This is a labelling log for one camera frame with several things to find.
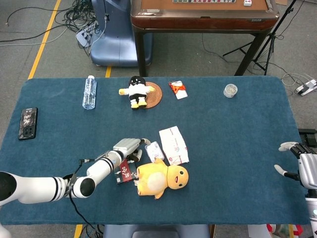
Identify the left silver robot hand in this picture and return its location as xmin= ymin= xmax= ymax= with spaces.
xmin=112 ymin=137 xmax=151 ymax=163

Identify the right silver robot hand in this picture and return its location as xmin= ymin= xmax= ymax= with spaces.
xmin=273 ymin=141 xmax=317 ymax=189

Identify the small clear plastic card box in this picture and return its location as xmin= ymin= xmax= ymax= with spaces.
xmin=145 ymin=141 xmax=165 ymax=161

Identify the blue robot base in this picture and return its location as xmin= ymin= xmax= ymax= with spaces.
xmin=89 ymin=0 xmax=153 ymax=67

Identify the yellow plush duck toy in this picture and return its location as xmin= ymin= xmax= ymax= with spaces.
xmin=133 ymin=157 xmax=190 ymax=200

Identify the black and white plush doll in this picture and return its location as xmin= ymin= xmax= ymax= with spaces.
xmin=118 ymin=76 xmax=156 ymax=111

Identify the clear plastic water bottle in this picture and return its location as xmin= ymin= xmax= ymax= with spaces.
xmin=82 ymin=75 xmax=98 ymax=110

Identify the dark book with red band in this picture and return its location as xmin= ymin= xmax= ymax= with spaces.
xmin=115 ymin=158 xmax=138 ymax=185

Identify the black equipment block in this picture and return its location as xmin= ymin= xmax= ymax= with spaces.
xmin=298 ymin=128 xmax=317 ymax=146

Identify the white tissue pack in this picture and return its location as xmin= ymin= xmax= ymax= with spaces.
xmin=158 ymin=125 xmax=190 ymax=166

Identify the brown woven round coaster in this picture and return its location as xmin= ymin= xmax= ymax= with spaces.
xmin=142 ymin=81 xmax=163 ymax=109

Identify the orange and white snack packet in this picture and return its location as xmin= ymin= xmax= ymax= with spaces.
xmin=168 ymin=81 xmax=188 ymax=100

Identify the blue grey robot torso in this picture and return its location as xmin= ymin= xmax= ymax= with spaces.
xmin=103 ymin=224 xmax=211 ymax=238

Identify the blue table cloth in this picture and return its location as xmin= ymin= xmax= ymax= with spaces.
xmin=0 ymin=76 xmax=312 ymax=226

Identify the black smartphone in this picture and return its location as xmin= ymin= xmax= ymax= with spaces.
xmin=18 ymin=107 xmax=39 ymax=141

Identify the round clear plastic jar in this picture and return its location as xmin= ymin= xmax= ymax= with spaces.
xmin=223 ymin=83 xmax=239 ymax=98

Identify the white power strip with plugs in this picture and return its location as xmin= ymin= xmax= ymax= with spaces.
xmin=75 ymin=21 xmax=100 ymax=48

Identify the black tripod stand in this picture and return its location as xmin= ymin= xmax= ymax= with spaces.
xmin=222 ymin=0 xmax=298 ymax=76

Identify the brown mahjong table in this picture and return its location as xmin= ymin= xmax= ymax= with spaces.
xmin=130 ymin=0 xmax=280 ymax=77

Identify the row of mahjong tiles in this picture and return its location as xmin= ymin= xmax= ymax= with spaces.
xmin=172 ymin=0 xmax=237 ymax=4

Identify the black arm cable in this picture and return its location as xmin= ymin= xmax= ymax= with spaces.
xmin=64 ymin=158 xmax=99 ymax=233

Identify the black floor cable bundle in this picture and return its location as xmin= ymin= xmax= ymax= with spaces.
xmin=63 ymin=0 xmax=100 ymax=33

